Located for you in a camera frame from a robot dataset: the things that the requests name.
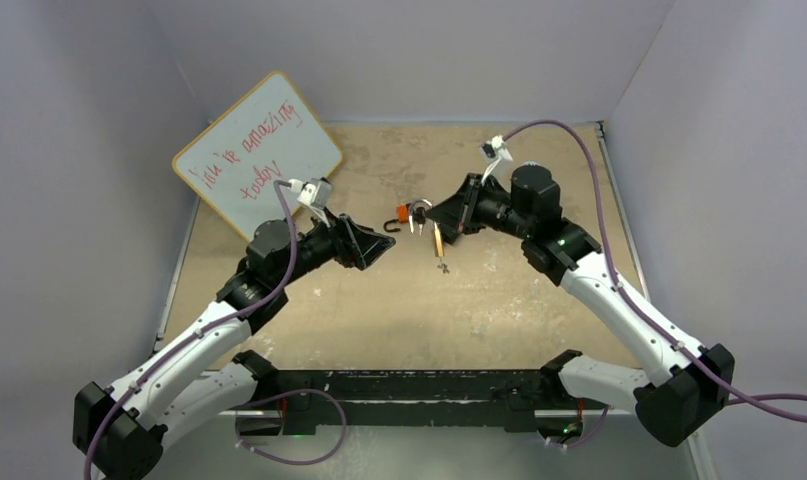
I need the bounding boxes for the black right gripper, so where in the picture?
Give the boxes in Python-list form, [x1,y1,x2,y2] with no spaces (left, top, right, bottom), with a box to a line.
[428,175,534,241]

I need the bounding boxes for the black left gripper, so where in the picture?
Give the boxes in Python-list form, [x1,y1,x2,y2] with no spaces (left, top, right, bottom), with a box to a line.
[276,207,393,289]

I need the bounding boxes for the brass padlock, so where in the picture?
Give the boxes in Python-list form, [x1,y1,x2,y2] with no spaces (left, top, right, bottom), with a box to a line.
[407,199,444,261]

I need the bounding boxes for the black-headed keys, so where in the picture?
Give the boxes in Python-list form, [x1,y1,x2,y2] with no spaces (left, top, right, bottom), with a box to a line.
[408,206,426,236]

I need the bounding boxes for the small silver keys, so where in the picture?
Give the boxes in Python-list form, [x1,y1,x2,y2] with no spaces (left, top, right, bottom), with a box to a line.
[437,256,450,274]

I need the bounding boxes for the orange padlock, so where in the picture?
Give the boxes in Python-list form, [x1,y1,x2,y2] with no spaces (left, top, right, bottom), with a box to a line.
[383,204,409,233]

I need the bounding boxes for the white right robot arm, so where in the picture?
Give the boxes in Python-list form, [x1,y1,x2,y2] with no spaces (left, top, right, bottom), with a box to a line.
[425,164,735,447]

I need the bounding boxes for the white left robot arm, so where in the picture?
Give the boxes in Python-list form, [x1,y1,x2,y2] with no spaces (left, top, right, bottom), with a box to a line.
[73,214,396,479]

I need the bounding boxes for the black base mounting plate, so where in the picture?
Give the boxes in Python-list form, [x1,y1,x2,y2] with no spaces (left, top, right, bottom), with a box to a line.
[243,369,600,442]

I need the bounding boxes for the whiteboard with red writing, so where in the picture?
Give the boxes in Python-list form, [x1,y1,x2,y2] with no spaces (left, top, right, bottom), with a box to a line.
[172,71,343,240]

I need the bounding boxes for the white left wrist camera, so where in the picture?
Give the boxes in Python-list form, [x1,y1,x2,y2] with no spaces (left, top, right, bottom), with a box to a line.
[289,178,332,227]

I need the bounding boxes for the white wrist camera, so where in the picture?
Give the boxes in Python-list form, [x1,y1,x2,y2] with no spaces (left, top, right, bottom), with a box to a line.
[479,135,514,184]
[289,178,332,227]

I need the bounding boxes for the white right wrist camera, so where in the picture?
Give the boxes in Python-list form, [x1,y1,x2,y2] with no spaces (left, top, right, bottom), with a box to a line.
[479,135,514,184]

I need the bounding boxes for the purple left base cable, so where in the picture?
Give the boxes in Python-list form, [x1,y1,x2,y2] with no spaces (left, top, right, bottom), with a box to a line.
[234,388,349,466]

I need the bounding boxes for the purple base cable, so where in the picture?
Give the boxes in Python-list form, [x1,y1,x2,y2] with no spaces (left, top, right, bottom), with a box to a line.
[543,404,613,452]
[234,388,349,466]

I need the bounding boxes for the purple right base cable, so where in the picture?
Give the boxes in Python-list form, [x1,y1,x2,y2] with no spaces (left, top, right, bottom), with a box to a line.
[543,404,613,452]

